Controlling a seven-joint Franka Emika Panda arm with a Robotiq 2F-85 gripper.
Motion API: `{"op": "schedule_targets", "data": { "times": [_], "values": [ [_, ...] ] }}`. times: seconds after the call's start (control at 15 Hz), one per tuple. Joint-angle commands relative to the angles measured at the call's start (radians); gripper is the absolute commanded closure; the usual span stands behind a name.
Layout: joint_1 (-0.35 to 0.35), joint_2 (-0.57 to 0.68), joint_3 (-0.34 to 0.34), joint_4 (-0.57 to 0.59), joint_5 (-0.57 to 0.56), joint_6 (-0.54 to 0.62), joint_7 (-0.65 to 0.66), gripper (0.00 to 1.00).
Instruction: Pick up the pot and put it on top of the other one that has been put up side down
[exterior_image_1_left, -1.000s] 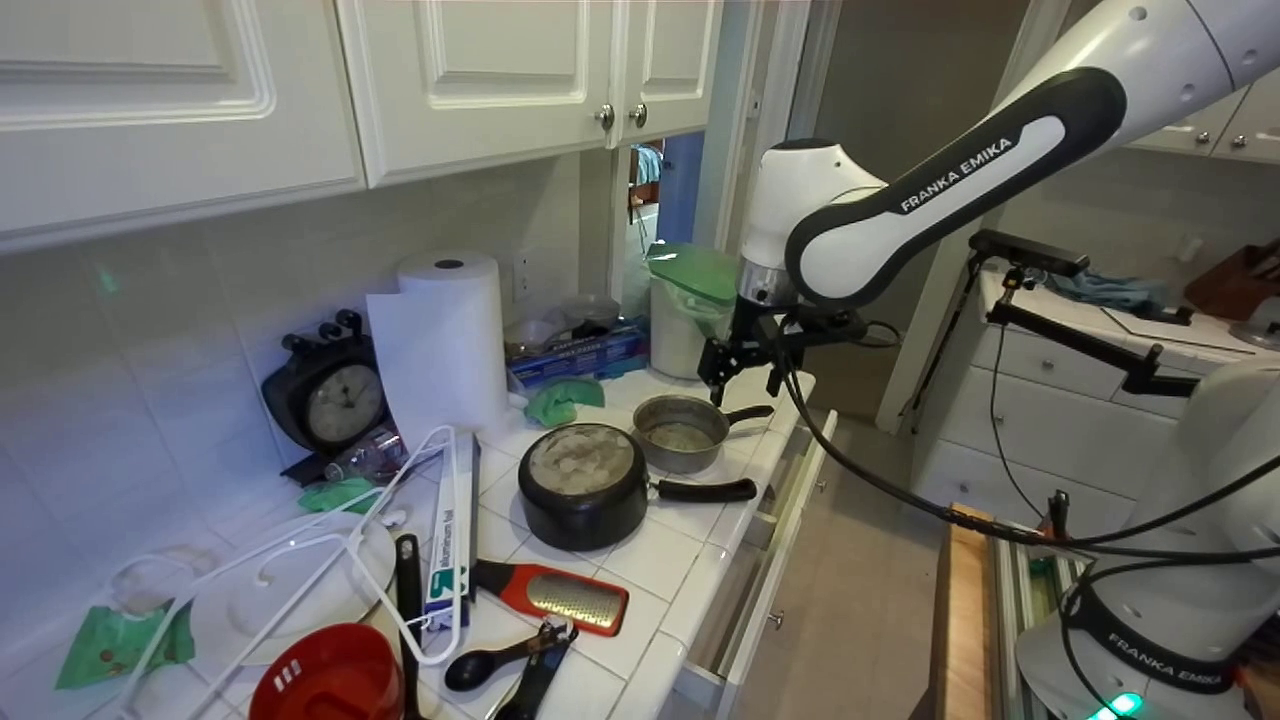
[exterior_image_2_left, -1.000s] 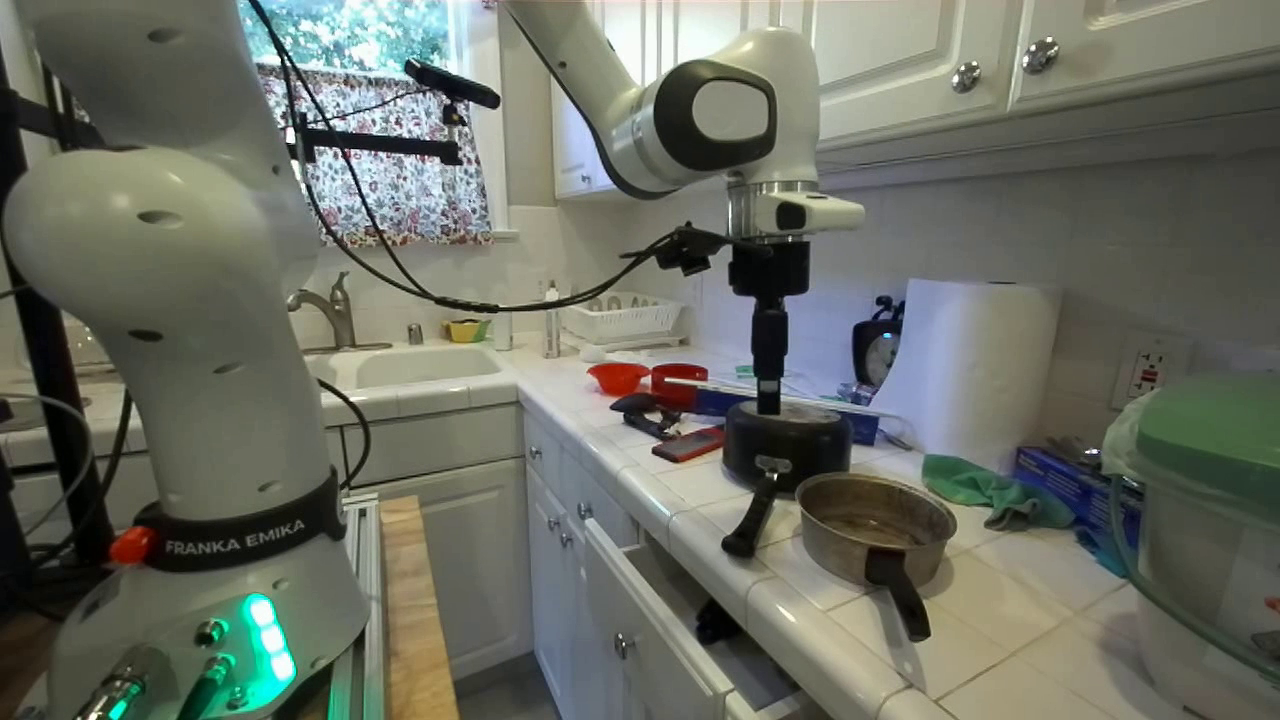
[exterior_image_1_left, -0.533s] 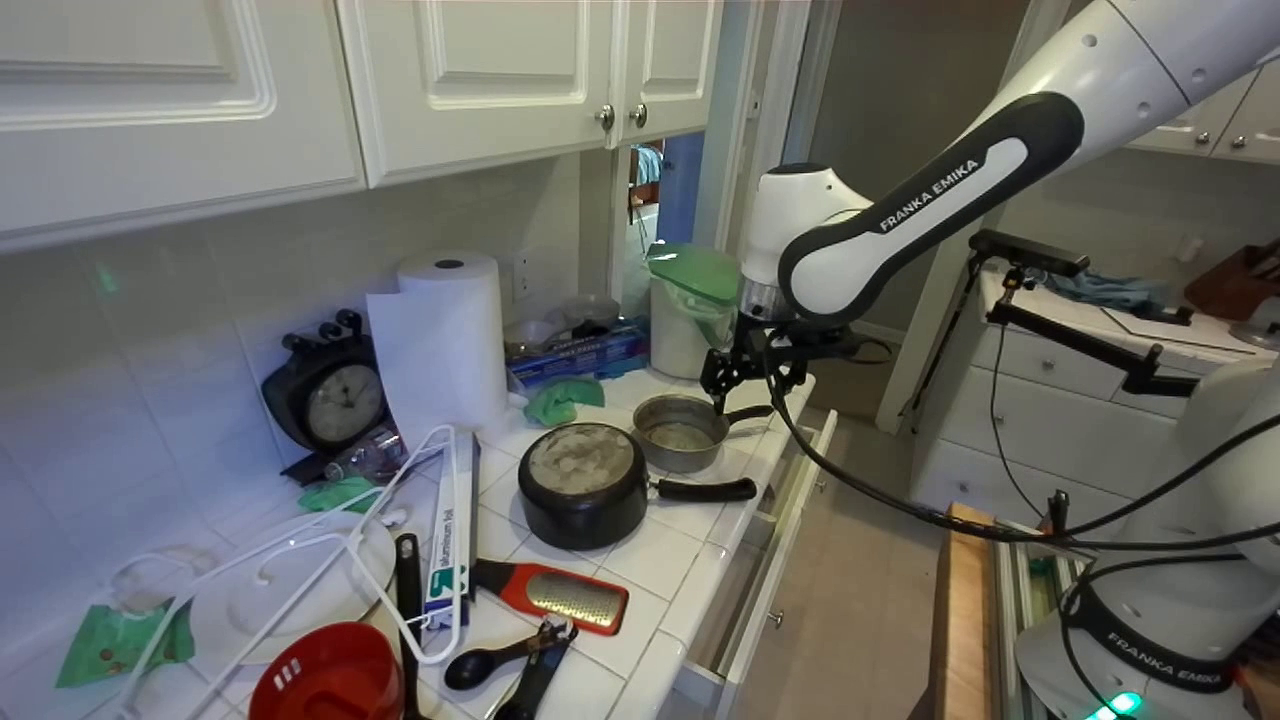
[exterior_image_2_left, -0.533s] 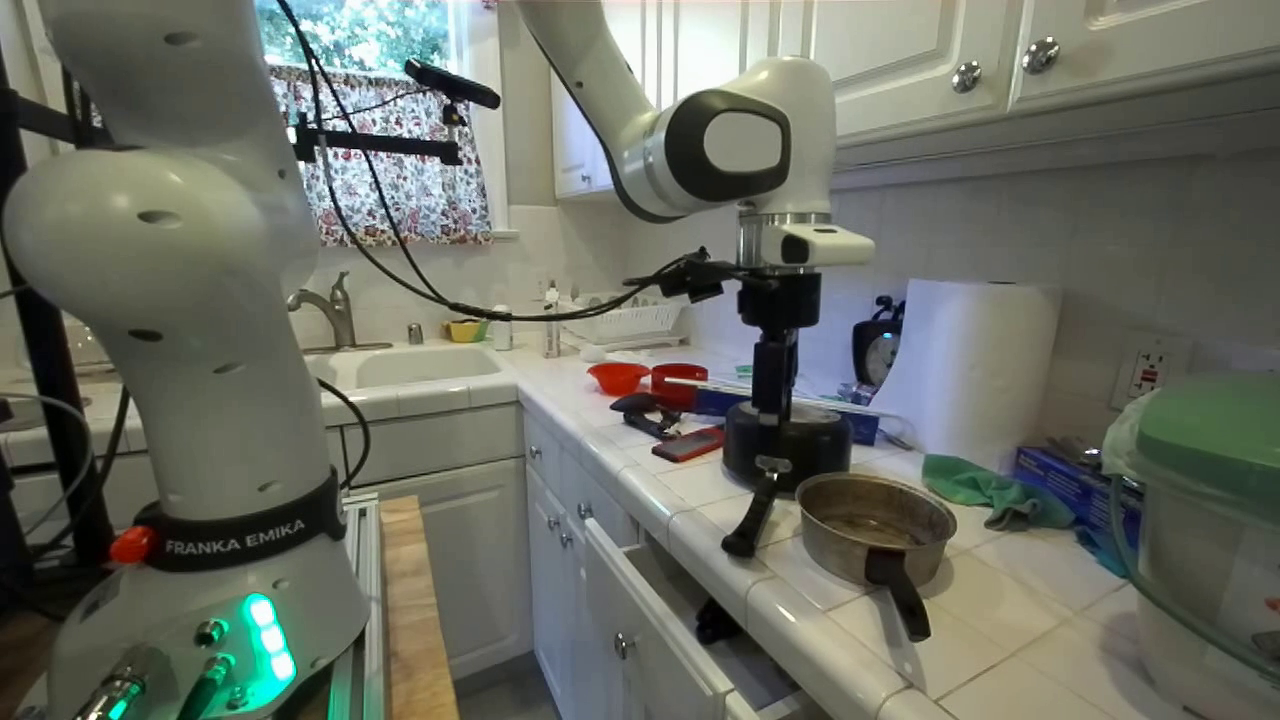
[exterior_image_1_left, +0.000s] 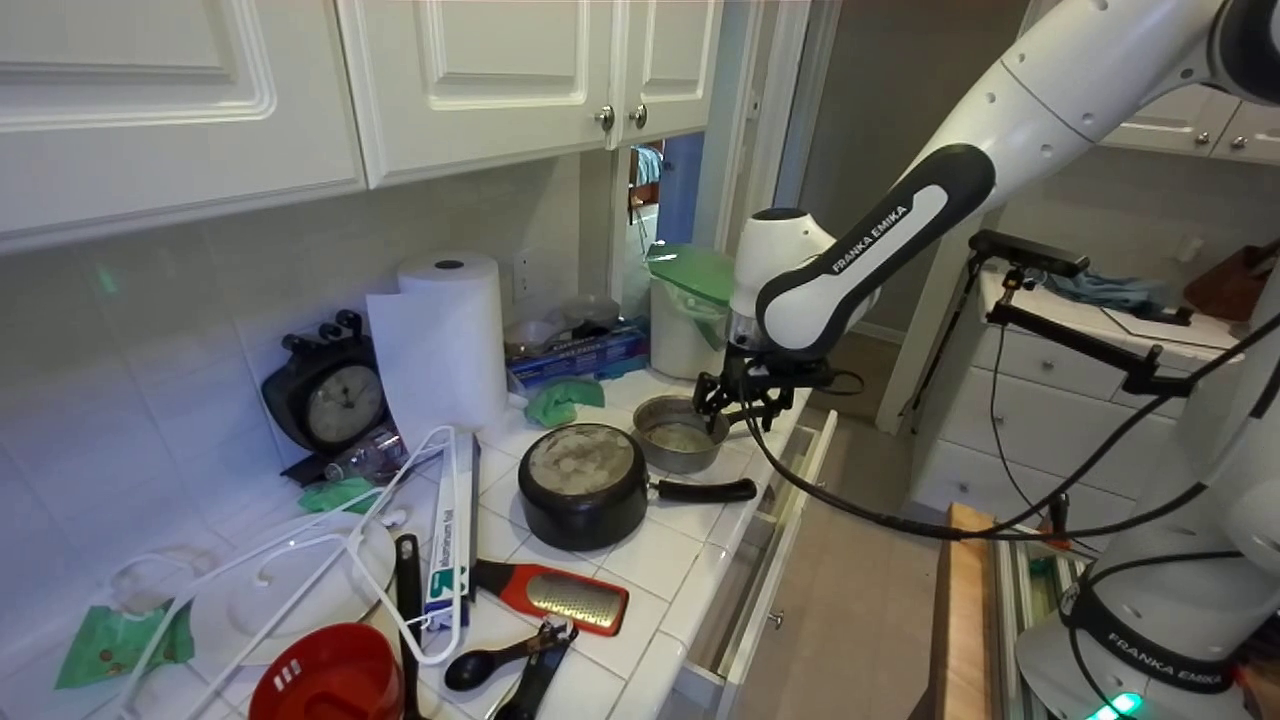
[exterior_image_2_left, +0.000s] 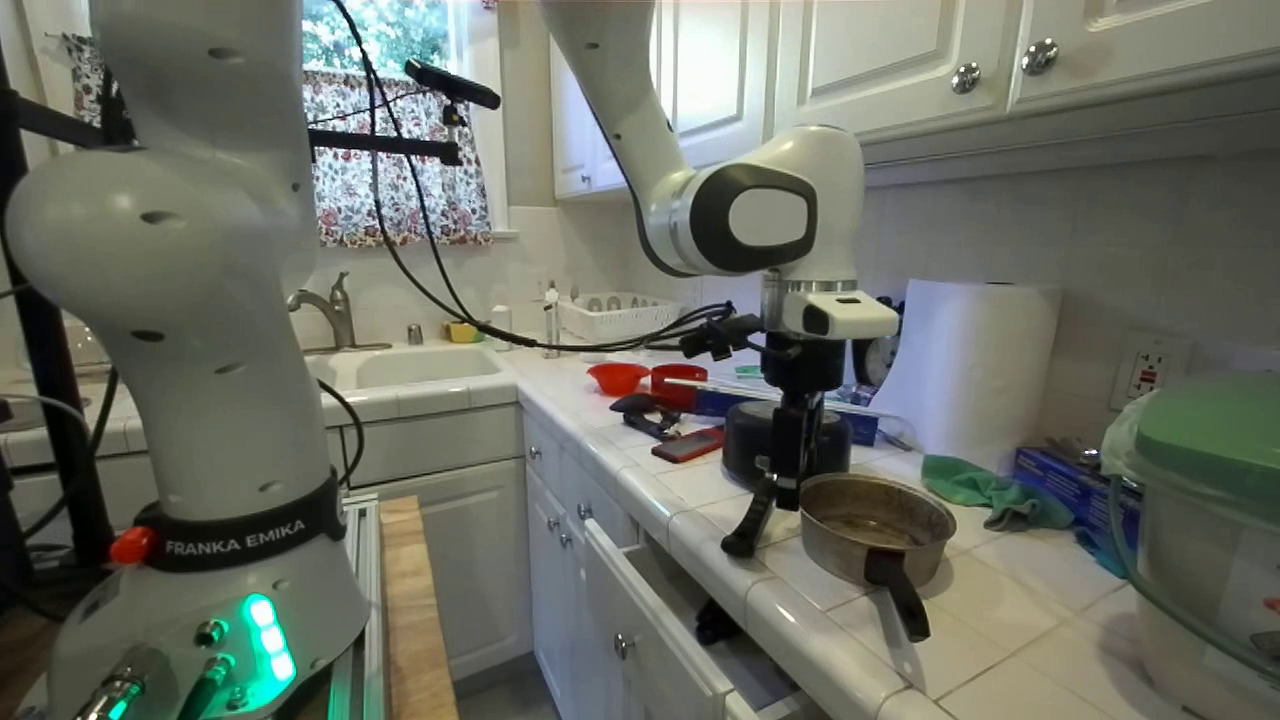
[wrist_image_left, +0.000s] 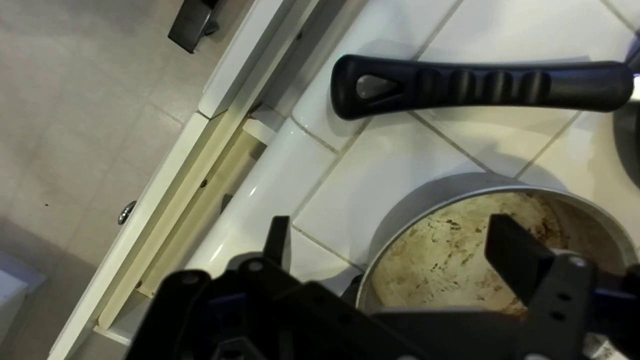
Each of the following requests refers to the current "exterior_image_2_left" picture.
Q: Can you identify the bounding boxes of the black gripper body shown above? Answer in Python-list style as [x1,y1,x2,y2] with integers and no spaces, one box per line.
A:
[759,330,850,440]

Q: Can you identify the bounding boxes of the silver pot with black handle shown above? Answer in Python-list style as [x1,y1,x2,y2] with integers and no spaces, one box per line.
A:
[796,466,959,649]

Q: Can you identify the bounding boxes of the red plastic bowl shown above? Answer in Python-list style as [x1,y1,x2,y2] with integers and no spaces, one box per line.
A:
[649,361,717,417]
[583,355,656,405]

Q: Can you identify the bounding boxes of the black and red tool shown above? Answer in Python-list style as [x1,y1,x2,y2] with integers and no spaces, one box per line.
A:
[609,387,732,466]

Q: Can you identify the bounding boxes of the white paper towel roll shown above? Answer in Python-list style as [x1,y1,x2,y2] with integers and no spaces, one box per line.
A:
[869,273,1062,477]

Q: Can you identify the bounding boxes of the green cloth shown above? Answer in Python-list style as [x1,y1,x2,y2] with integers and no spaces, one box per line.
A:
[916,449,1075,536]

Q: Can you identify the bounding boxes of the open white drawer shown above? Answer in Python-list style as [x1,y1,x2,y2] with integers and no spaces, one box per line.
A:
[577,506,830,720]

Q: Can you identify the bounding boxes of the white dish rack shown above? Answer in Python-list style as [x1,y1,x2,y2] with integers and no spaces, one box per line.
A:
[555,285,686,355]

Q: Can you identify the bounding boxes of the white lower cabinet front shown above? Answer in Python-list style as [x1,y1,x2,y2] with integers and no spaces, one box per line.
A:
[515,395,649,720]

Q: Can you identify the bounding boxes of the slim soap bottle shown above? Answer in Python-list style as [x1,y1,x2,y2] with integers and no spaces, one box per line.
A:
[534,277,569,361]

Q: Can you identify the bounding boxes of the blue box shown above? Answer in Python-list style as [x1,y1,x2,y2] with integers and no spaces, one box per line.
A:
[1008,440,1143,578]

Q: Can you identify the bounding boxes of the white upper cabinets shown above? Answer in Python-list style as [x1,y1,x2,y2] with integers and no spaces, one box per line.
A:
[534,0,1280,207]

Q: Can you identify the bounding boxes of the white sink cabinet front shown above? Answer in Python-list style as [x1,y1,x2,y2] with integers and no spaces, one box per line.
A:
[325,400,534,684]

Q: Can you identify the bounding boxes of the white sink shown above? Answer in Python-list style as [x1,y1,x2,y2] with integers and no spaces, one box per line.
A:
[300,341,513,400]

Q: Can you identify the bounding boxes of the plastic container with green lid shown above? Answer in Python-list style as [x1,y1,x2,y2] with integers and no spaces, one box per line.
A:
[1096,369,1280,720]

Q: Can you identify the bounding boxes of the floral curtain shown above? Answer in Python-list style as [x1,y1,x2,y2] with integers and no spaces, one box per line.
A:
[300,65,495,253]

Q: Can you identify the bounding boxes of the metal faucet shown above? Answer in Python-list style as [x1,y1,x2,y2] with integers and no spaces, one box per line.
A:
[282,266,362,355]

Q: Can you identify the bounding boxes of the window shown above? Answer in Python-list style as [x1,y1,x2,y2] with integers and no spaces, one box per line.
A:
[295,0,519,253]

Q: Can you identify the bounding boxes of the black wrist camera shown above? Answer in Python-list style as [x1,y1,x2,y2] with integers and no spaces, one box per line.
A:
[677,300,781,364]

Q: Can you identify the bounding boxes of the white wall outlet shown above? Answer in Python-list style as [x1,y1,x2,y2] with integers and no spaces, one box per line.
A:
[1107,327,1195,417]

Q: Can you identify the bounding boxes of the long black cable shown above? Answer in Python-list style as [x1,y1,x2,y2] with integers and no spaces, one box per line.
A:
[326,0,740,361]

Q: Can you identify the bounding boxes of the aluminium frame rail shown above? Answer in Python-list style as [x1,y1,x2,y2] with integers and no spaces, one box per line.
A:
[331,492,390,720]

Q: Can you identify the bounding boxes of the black camera on stand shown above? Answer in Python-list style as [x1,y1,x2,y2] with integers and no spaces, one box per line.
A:
[400,55,508,117]

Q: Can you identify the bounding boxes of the black camera stand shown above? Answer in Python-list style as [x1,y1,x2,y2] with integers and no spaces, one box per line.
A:
[0,47,462,619]

